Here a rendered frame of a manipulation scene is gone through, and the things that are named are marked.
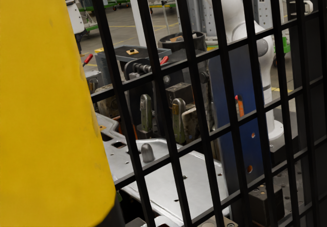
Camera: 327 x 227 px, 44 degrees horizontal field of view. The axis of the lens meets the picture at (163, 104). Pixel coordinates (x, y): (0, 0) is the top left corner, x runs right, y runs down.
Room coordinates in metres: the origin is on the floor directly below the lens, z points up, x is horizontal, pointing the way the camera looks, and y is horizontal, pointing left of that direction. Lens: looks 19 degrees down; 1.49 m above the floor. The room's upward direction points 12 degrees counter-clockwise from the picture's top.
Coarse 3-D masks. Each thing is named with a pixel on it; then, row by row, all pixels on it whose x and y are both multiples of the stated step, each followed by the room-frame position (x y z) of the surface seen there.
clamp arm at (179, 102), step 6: (174, 102) 1.12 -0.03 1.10; (180, 102) 1.10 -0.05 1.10; (174, 108) 1.10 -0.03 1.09; (180, 108) 1.09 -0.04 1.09; (174, 114) 1.11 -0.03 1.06; (180, 114) 1.09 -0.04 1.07; (174, 120) 1.11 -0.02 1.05; (180, 120) 1.09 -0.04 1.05; (174, 126) 1.11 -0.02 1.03; (180, 126) 1.09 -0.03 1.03; (174, 132) 1.11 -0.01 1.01; (180, 132) 1.09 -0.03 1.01; (180, 138) 1.08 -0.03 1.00
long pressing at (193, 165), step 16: (112, 128) 1.26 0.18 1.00; (112, 144) 1.14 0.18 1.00; (160, 144) 1.07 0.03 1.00; (176, 144) 1.04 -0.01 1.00; (112, 160) 1.02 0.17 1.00; (128, 160) 1.00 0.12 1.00; (192, 160) 0.93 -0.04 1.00; (112, 176) 0.94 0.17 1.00; (160, 176) 0.88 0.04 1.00; (192, 176) 0.85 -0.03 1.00; (128, 192) 0.85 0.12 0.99; (160, 192) 0.81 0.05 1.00; (176, 192) 0.80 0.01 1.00; (192, 192) 0.78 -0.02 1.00; (208, 192) 0.77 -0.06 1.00; (224, 192) 0.76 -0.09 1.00; (160, 208) 0.75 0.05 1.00; (176, 208) 0.73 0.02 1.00; (192, 208) 0.72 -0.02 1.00; (208, 208) 0.71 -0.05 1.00; (224, 208) 0.70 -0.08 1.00
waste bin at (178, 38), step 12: (168, 36) 4.36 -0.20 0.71; (180, 36) 4.15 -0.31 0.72; (204, 36) 4.06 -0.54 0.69; (168, 48) 3.97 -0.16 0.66; (180, 48) 3.92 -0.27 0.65; (204, 48) 4.04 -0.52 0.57; (168, 60) 4.01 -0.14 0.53; (180, 60) 3.93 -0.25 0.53; (204, 60) 4.06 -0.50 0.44; (204, 84) 4.02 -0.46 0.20; (204, 96) 4.01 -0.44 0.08
